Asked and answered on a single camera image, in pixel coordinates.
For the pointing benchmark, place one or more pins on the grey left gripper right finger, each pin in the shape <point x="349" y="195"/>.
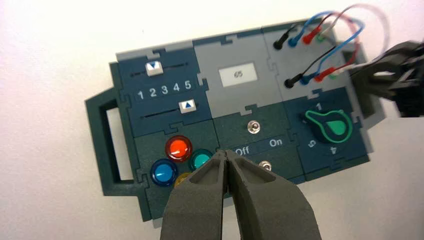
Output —
<point x="268" y="208"/>

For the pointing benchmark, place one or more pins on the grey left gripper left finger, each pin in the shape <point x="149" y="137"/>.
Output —
<point x="195" y="208"/>

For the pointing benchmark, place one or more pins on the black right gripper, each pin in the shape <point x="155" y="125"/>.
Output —
<point x="414" y="89"/>

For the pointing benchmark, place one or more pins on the yellow round push button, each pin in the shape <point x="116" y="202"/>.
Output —
<point x="181" y="179"/>

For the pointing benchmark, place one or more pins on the blue round push button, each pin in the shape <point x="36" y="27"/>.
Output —
<point x="163" y="173"/>

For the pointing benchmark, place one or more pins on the teal round push button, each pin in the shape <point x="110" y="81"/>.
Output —
<point x="199" y="160"/>

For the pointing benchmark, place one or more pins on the red round push button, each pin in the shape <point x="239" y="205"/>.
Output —
<point x="179" y="148"/>

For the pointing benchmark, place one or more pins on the dark rotary knob green pointer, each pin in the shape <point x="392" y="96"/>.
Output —
<point x="331" y="127"/>

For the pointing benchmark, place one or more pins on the white slider knob up arrow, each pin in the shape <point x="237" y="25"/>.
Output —
<point x="188" y="106"/>

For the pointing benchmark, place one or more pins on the grey and blue task box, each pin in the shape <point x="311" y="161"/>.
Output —
<point x="232" y="102"/>

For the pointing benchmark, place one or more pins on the small white display screen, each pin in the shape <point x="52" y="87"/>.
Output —
<point x="238" y="74"/>

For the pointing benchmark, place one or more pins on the white slider knob down arrow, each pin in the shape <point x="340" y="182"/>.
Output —
<point x="154" y="68"/>

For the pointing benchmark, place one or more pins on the silver metal toggle switch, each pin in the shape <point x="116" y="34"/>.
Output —
<point x="266" y="165"/>
<point x="253" y="126"/>

